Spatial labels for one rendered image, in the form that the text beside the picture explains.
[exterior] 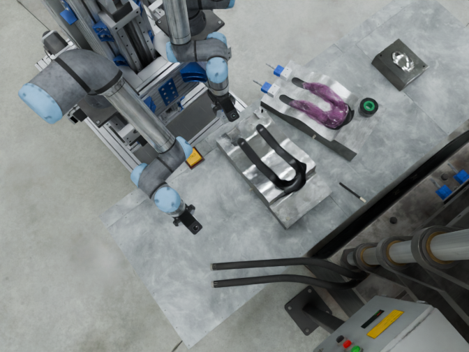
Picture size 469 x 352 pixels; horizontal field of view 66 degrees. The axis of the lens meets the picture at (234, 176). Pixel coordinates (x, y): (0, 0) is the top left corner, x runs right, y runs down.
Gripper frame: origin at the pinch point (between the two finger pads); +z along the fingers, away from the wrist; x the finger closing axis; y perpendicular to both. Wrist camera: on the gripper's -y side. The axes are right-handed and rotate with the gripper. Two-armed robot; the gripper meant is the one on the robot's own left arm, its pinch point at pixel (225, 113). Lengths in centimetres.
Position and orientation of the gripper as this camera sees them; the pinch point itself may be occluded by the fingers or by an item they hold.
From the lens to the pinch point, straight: 160.7
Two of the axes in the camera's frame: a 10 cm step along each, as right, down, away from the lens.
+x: -8.5, 5.2, -1.1
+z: 0.3, 2.5, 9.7
